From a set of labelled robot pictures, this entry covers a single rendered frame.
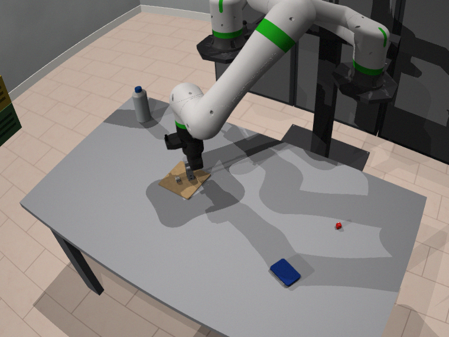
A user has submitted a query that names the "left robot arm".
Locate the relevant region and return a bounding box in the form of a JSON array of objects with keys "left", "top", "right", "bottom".
[{"left": 169, "top": 0, "right": 390, "bottom": 140}]

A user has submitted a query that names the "grey bottle with blue cap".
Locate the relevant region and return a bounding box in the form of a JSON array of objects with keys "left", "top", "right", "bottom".
[{"left": 132, "top": 86, "right": 151, "bottom": 123}]

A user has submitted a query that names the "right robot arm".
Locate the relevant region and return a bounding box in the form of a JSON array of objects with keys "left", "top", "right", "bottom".
[{"left": 209, "top": 0, "right": 250, "bottom": 52}]

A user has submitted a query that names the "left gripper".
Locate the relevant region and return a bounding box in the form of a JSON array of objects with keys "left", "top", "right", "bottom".
[{"left": 164, "top": 126, "right": 204, "bottom": 181}]

